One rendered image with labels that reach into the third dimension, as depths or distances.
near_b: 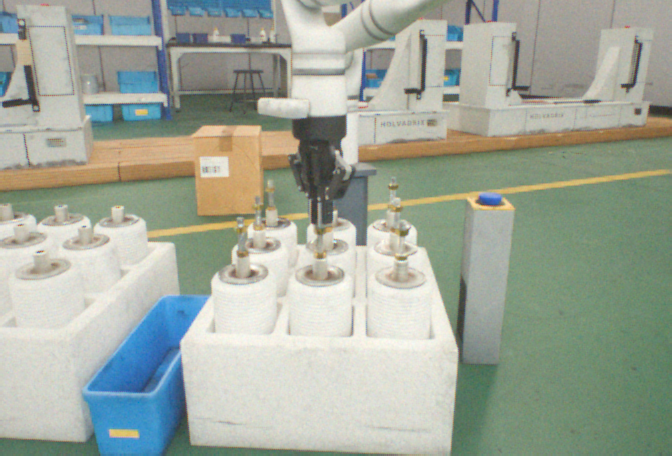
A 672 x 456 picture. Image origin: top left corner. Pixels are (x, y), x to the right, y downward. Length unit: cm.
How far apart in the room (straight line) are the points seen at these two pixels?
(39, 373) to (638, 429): 92
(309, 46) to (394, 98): 254
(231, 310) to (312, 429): 21
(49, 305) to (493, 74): 302
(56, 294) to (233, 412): 32
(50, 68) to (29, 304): 192
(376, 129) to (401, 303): 229
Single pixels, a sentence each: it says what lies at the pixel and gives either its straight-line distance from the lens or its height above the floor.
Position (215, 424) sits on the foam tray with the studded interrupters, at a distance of 82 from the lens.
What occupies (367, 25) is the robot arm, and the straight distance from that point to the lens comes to 105.
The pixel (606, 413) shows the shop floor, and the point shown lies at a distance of 99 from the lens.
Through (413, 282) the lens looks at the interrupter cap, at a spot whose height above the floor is 25.
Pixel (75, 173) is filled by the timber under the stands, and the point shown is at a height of 6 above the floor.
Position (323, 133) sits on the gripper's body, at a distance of 64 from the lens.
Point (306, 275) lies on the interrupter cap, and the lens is 74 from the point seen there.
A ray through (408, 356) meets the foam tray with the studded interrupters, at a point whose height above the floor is 17.
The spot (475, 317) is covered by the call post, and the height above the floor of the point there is 10.
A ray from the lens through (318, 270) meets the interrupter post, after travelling 72.
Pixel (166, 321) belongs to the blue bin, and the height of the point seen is 7.
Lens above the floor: 56
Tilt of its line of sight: 16 degrees down
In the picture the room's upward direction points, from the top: straight up
